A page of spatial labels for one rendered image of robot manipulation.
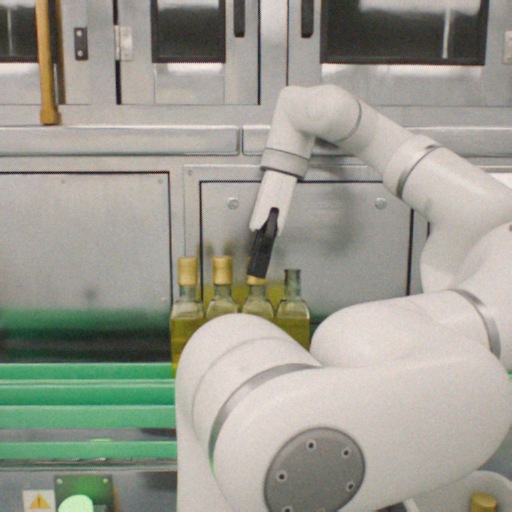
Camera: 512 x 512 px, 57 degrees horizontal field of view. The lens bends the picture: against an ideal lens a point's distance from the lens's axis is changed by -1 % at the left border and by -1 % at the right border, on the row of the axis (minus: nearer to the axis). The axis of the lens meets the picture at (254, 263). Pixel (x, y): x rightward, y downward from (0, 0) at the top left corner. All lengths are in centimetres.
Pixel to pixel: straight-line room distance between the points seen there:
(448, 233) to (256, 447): 42
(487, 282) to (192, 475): 29
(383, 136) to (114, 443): 61
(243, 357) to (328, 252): 65
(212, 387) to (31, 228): 78
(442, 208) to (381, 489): 38
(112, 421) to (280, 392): 51
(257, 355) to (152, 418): 45
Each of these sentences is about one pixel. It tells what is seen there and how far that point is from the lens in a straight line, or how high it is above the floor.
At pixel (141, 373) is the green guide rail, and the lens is 89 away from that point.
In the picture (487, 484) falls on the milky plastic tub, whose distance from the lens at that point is 88.
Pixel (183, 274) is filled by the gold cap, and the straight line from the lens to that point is 78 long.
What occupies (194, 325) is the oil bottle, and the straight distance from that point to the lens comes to 78.
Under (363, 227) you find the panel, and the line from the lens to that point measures 94.
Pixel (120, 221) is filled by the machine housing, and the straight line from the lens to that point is 97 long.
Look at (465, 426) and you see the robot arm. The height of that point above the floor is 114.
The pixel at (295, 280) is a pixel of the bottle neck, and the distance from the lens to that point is 78.
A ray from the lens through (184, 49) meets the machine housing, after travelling 99.
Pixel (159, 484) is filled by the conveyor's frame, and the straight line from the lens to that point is 76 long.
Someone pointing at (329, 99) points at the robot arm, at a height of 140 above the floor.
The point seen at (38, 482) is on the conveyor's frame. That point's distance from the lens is 81.
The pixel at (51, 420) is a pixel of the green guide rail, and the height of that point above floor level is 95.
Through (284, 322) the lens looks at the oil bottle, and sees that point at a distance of 78.
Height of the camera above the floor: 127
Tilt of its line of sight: 9 degrees down
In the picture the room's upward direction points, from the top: straight up
